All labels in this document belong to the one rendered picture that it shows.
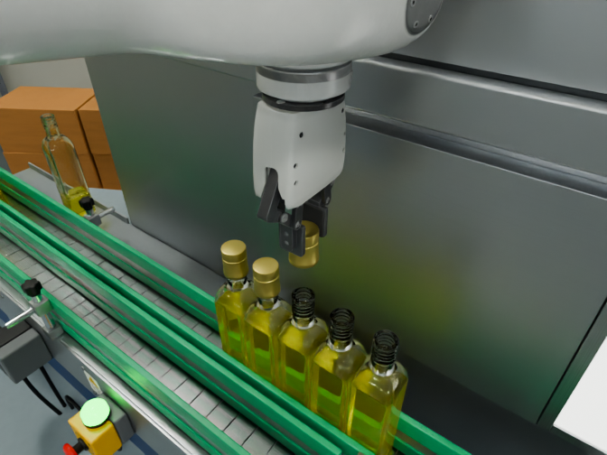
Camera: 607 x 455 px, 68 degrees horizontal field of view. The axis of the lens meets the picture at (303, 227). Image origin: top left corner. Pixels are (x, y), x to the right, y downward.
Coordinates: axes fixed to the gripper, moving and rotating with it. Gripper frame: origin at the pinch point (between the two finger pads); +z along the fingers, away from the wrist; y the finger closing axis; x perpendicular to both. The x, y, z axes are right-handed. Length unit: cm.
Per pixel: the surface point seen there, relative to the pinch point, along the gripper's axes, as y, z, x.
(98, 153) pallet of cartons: -95, 98, -222
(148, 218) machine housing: -16, 31, -56
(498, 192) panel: -11.6, -4.7, 16.6
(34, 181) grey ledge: -13, 36, -104
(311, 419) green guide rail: 4.3, 28.3, 4.4
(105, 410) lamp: 18, 40, -28
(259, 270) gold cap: 1.5, 8.3, -5.7
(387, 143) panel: -11.8, -6.5, 3.4
